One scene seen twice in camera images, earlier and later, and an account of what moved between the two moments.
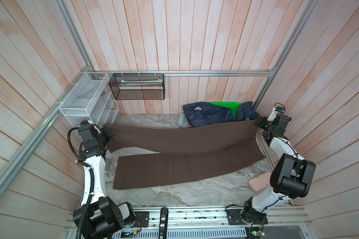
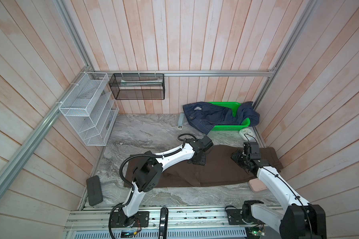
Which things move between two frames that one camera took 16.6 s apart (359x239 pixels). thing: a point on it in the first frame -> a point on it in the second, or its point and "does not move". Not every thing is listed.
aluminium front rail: x=210 y=218 does not move
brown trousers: x=147 y=154 -> x=224 y=168
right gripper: x=263 y=120 -> x=234 y=155
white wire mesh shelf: x=91 y=101 does not move
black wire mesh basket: x=138 y=86 does not move
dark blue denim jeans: x=202 y=113 does not move
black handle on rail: x=163 y=223 does not move
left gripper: x=108 y=134 -> x=202 y=162
